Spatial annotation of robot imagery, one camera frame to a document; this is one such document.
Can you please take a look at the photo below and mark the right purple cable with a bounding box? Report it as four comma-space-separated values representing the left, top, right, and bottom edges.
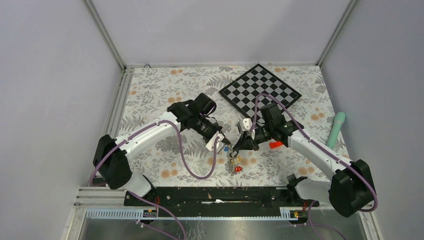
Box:
248, 93, 379, 240

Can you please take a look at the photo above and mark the purple cable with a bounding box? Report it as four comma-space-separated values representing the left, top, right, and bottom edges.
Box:
88, 119, 222, 240
248, 93, 379, 240

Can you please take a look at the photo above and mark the floral table mat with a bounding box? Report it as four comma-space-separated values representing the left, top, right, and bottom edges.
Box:
118, 65, 336, 187

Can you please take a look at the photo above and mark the mint green cylinder handle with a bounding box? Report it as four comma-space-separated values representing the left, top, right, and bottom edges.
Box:
326, 112, 346, 150

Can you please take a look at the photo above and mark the white slotted cable duct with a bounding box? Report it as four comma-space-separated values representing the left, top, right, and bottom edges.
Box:
85, 207, 298, 221

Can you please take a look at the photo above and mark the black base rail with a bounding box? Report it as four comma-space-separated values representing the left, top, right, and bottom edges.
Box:
124, 186, 309, 216

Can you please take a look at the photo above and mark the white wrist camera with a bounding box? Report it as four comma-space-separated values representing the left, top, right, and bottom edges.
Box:
206, 132, 225, 153
237, 118, 255, 135

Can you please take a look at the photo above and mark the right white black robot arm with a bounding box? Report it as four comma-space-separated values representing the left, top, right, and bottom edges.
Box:
232, 103, 379, 217

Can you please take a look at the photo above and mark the black white checkerboard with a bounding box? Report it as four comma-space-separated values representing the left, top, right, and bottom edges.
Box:
219, 64, 302, 119

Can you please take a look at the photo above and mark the large grey metal keyring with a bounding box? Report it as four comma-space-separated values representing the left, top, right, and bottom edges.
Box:
227, 151, 240, 175

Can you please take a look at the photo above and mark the red plastic block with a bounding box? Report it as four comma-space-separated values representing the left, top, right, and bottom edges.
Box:
268, 141, 284, 149

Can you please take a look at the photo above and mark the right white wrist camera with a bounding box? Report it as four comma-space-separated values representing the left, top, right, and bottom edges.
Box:
237, 118, 255, 135

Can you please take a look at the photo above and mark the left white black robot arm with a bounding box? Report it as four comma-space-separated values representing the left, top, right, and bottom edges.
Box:
89, 93, 230, 206

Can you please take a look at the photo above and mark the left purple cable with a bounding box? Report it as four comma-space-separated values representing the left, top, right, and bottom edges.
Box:
88, 119, 222, 240

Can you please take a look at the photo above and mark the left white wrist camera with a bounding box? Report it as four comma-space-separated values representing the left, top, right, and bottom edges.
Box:
206, 132, 225, 153

